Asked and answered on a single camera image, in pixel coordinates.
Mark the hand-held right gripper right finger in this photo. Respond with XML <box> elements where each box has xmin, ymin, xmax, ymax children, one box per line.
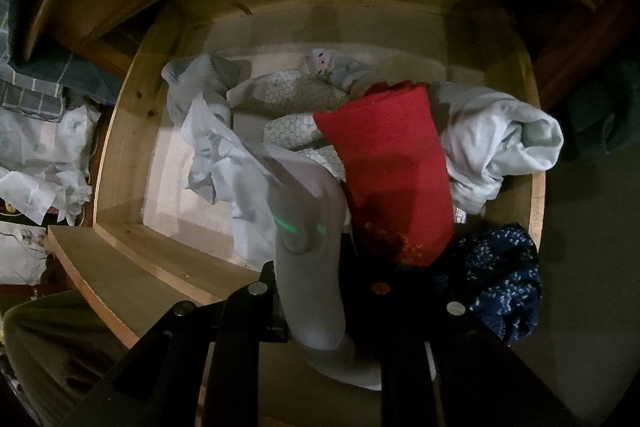
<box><xmin>342</xmin><ymin>234</ymin><xmax>596</xmax><ymax>427</ymax></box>

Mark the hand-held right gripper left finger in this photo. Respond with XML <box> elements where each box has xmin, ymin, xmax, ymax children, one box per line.
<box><xmin>55</xmin><ymin>259</ymin><xmax>292</xmax><ymax>427</ymax></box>

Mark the red sock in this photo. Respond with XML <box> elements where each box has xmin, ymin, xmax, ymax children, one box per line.
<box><xmin>312</xmin><ymin>82</ymin><xmax>456</xmax><ymax>268</ymax></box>

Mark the navy dotted underwear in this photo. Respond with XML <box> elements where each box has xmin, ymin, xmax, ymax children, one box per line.
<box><xmin>430</xmin><ymin>224</ymin><xmax>543</xmax><ymax>343</ymax></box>

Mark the white hexagon print underwear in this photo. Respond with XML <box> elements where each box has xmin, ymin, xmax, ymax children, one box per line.
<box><xmin>227</xmin><ymin>72</ymin><xmax>351</xmax><ymax>182</ymax></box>

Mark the pale grey sock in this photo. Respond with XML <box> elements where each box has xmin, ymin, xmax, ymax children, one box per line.
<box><xmin>265</xmin><ymin>157</ymin><xmax>386</xmax><ymax>393</ymax></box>

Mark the blue checked cloth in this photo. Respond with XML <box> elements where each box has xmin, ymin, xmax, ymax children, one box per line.
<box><xmin>0</xmin><ymin>0</ymin><xmax>640</xmax><ymax>162</ymax></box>

